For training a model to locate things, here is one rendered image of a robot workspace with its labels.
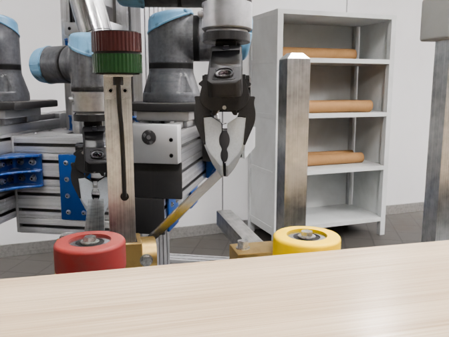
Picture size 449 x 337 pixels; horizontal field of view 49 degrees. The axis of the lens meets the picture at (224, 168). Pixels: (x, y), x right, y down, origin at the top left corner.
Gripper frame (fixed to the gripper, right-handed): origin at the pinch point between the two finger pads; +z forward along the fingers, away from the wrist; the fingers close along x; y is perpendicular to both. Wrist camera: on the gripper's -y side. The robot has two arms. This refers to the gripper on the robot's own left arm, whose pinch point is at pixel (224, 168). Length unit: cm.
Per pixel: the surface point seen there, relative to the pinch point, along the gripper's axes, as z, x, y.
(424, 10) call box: -24.4, -30.5, 8.7
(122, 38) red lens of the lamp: -16.7, 10.6, -15.7
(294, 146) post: -3.5, -10.2, -1.5
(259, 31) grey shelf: -64, 0, 266
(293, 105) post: -9.4, -10.0, -1.9
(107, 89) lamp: -11.1, 14.0, -10.8
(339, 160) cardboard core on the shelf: 24, -58, 283
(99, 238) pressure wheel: 6.5, 13.1, -17.6
